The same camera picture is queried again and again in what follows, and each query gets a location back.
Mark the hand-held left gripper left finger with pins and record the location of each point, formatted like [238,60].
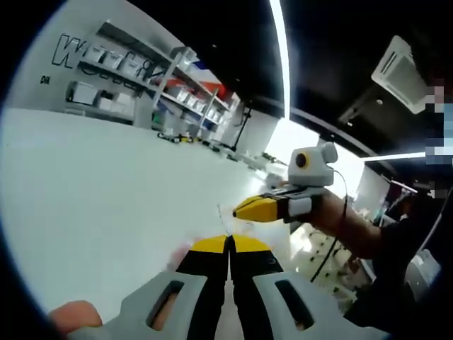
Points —
[141,301]

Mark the grey metal shelving unit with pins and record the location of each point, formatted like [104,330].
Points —
[166,76]

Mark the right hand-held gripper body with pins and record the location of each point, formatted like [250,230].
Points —
[313,171]

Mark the short ceiling light strip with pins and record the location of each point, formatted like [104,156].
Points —
[396,156]

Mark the person in dark shirt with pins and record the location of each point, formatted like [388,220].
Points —
[389,283]

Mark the yellow black tools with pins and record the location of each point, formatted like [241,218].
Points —
[180,138]

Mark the long ceiling light strip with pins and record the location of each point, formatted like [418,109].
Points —
[281,53]

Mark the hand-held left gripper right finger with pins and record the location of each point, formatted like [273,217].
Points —
[318,304]

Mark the black tripod stand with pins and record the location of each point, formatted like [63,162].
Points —
[244,124]

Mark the white chest device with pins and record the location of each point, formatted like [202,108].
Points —
[424,265]

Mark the ceiling air conditioner unit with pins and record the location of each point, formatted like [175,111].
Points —
[400,72]

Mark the clear resealable bag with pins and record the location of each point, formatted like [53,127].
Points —
[258,230]

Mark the person's left hand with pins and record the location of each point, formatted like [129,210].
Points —
[76,317]

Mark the person's right hand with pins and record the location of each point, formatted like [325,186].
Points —
[329,212]

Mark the row of white storage boxes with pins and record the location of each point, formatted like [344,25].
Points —
[187,97]

